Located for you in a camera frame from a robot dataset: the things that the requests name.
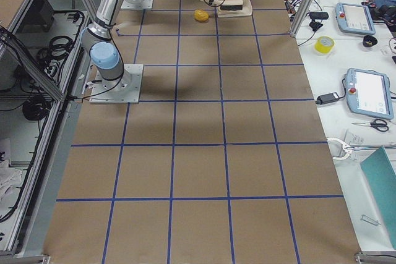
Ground white clamp tool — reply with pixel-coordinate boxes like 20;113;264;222
327;137;353;161

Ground near teach pendant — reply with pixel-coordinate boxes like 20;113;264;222
345;68;394;119

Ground small black bowl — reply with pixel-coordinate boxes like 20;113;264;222
362;35;378;48

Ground aluminium frame post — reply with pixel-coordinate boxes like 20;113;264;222
289;0;329;38

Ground far teach pendant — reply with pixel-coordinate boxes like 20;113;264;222
335;2;376;35

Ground beige dustpan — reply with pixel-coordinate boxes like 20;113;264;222
215;0;252;18

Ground black scissors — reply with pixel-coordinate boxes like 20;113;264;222
353;119;389;132

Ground teal box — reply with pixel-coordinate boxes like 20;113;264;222
360;147;395;249

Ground yellow potato toy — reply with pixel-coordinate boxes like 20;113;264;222
194;9;209;22

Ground teach pendant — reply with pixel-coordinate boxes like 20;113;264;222
335;2;376;35
345;68;394;119

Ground black power adapter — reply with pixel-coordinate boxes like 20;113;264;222
315;92;340;105

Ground beige hand brush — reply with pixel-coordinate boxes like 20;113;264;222
200;0;243;11

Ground yellow tape roll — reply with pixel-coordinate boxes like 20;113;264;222
314;36;335;54

